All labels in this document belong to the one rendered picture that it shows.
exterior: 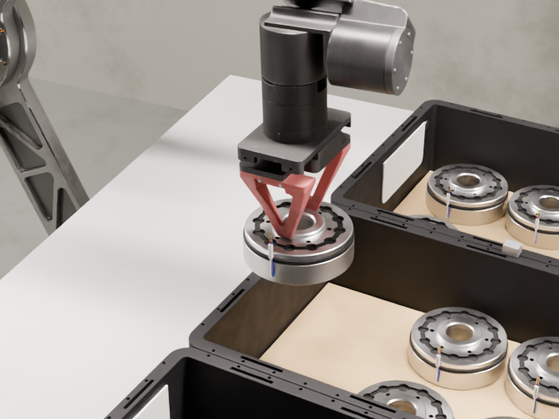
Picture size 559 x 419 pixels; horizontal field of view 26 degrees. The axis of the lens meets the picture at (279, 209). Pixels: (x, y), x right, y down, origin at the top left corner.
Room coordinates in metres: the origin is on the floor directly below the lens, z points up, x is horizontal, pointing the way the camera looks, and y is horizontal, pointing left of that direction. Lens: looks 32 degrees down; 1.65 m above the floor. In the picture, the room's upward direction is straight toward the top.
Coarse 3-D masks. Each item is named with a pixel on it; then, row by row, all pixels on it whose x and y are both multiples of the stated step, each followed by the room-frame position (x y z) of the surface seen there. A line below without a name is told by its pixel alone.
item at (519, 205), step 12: (516, 192) 1.31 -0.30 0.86; (528, 192) 1.31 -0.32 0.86; (540, 192) 1.31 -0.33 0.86; (552, 192) 1.31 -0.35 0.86; (516, 204) 1.28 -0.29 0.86; (528, 204) 1.28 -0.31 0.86; (516, 216) 1.26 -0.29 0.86; (528, 216) 1.26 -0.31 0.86; (540, 216) 1.25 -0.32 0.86; (552, 216) 1.25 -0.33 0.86; (540, 228) 1.23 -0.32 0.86; (552, 228) 1.23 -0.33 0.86
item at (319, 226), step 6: (288, 210) 0.96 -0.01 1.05; (306, 210) 0.96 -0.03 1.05; (312, 210) 0.96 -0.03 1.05; (282, 216) 0.95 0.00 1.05; (306, 216) 0.96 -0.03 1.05; (312, 216) 0.96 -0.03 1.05; (318, 216) 0.95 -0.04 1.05; (312, 222) 0.95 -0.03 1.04; (318, 222) 0.94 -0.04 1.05; (312, 228) 0.93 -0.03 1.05; (318, 228) 0.93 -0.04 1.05; (324, 228) 0.94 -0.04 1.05; (294, 234) 0.92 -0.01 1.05; (300, 234) 0.92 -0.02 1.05; (306, 234) 0.92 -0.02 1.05; (312, 234) 0.93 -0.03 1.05; (318, 234) 0.93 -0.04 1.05
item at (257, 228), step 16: (288, 208) 0.98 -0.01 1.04; (320, 208) 0.98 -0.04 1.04; (336, 208) 0.98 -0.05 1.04; (256, 224) 0.95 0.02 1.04; (336, 224) 0.95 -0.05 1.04; (352, 224) 0.95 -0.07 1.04; (256, 240) 0.92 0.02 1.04; (272, 240) 0.92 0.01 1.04; (288, 240) 0.92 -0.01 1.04; (304, 240) 0.92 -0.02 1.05; (320, 240) 0.92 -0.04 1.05; (336, 240) 0.92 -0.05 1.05; (288, 256) 0.90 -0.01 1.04; (304, 256) 0.90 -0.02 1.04; (320, 256) 0.90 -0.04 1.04
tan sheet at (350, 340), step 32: (320, 320) 1.08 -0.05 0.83; (352, 320) 1.08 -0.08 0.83; (384, 320) 1.08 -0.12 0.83; (288, 352) 1.03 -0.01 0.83; (320, 352) 1.03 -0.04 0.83; (352, 352) 1.03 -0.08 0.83; (384, 352) 1.03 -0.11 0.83; (352, 384) 0.97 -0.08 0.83; (480, 416) 0.93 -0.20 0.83; (512, 416) 0.93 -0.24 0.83
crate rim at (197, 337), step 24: (360, 216) 1.14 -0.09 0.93; (432, 240) 1.10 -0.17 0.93; (456, 240) 1.10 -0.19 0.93; (528, 264) 1.05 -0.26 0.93; (240, 288) 1.01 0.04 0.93; (216, 312) 0.97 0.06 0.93; (192, 336) 0.93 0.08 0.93; (240, 360) 0.89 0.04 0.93; (312, 384) 0.86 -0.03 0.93; (384, 408) 0.83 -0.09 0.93
